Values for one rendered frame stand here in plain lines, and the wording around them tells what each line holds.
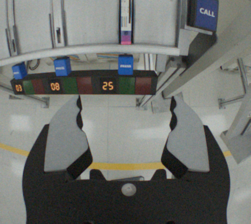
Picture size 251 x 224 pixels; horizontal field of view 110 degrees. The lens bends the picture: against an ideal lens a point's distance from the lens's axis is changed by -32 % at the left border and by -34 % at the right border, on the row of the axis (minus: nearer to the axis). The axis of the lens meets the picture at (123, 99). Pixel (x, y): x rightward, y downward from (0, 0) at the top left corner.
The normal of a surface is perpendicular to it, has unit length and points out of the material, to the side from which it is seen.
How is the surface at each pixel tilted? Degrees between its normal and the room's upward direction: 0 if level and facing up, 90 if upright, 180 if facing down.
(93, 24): 44
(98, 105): 0
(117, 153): 0
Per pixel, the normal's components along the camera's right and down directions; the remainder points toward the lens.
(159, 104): 0.00, -0.19
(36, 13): 0.00, 0.54
